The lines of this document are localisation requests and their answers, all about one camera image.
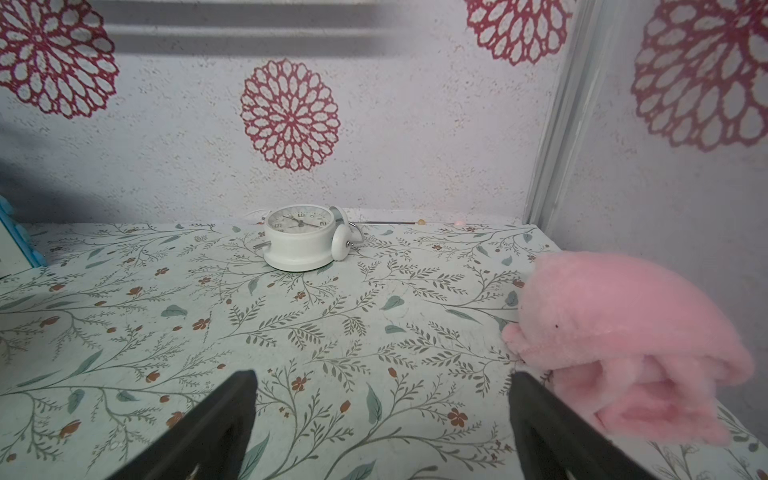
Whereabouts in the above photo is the blue white slatted crate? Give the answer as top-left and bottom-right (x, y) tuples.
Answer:
(0, 197), (47, 278)

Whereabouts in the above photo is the white alarm clock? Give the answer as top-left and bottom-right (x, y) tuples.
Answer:
(255, 204), (364, 273)

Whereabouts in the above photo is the pink plush toy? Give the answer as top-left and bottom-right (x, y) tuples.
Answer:
(502, 252), (755, 446)

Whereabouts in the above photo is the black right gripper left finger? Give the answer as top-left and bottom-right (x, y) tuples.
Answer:
(110, 370), (258, 479)

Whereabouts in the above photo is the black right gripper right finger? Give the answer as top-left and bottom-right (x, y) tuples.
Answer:
(508, 372), (654, 479)

